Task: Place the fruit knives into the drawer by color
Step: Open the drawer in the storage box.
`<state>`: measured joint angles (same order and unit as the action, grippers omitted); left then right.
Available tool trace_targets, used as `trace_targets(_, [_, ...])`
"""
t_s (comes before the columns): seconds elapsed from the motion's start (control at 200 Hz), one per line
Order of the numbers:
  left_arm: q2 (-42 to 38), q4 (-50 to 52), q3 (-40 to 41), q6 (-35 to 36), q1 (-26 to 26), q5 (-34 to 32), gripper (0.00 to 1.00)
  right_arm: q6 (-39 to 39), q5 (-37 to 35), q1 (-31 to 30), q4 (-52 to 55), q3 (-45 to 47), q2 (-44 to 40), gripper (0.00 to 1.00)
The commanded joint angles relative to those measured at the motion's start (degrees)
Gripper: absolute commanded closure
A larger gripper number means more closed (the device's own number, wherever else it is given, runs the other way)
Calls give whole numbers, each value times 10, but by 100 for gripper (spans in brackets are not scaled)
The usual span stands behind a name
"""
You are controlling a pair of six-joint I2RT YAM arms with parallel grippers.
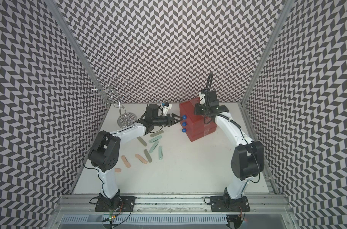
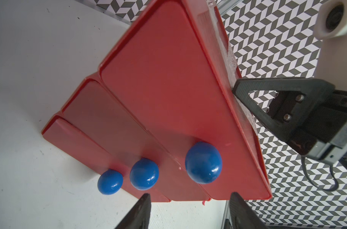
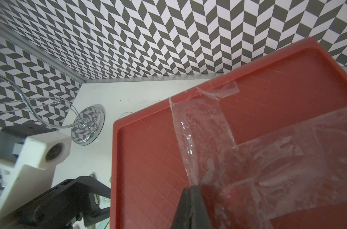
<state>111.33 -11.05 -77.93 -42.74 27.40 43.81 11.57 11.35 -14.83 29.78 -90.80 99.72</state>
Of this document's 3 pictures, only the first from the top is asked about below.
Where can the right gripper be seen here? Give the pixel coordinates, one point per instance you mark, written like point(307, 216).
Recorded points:
point(197, 109)

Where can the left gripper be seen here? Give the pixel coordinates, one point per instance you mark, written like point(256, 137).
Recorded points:
point(172, 122)

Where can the red top drawer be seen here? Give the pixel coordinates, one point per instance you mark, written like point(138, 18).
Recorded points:
point(187, 109)

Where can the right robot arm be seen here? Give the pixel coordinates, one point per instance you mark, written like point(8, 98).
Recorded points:
point(247, 161)

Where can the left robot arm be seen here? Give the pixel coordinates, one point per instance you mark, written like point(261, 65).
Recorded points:
point(105, 151)

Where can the red drawer cabinet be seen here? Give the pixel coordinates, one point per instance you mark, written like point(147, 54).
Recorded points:
point(193, 125)

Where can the mint knife upper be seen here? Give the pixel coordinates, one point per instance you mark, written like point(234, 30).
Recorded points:
point(155, 139)

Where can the mint knife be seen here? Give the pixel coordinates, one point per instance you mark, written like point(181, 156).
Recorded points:
point(153, 147)
point(155, 139)
point(160, 152)

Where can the mint knife middle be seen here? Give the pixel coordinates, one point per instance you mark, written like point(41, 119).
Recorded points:
point(153, 147)

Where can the mint knife right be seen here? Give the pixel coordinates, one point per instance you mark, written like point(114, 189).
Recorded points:
point(160, 152)

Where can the olive knife left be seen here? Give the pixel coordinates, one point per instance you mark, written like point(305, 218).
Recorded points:
point(142, 141)

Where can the olive knife lower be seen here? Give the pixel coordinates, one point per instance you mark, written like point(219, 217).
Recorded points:
point(148, 156)

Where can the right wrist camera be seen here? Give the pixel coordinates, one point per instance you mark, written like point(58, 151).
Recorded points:
point(202, 94)

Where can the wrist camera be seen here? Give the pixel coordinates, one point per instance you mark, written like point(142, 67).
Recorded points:
point(166, 107)
point(202, 94)

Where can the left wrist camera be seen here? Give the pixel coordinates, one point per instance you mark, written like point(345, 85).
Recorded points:
point(166, 107)

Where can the wire mug tree stand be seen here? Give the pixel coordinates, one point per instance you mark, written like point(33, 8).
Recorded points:
point(114, 98)

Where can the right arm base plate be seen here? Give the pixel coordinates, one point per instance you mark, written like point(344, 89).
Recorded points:
point(225, 204)

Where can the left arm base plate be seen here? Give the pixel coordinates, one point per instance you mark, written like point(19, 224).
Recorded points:
point(119, 204)

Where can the aluminium front rail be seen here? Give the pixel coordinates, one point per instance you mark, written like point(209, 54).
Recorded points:
point(253, 203)

